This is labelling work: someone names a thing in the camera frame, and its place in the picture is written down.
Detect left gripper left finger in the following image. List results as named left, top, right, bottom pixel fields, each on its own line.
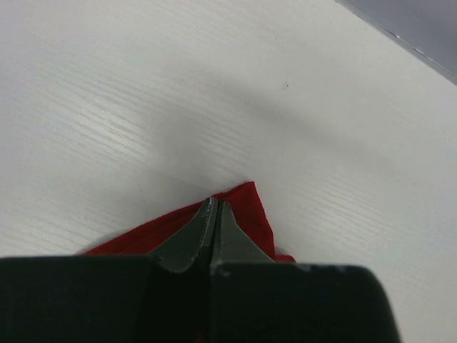
left=1, top=198, right=218, bottom=342

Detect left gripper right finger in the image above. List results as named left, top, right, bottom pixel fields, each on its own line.
left=210, top=202, right=401, bottom=342

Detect dark red t-shirt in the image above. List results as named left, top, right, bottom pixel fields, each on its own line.
left=84, top=182, right=296, bottom=263

